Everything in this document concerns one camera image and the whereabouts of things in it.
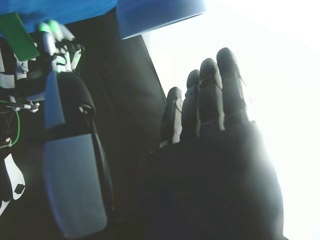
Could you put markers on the green block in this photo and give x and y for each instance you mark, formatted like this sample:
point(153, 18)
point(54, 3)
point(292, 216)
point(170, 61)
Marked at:
point(17, 37)

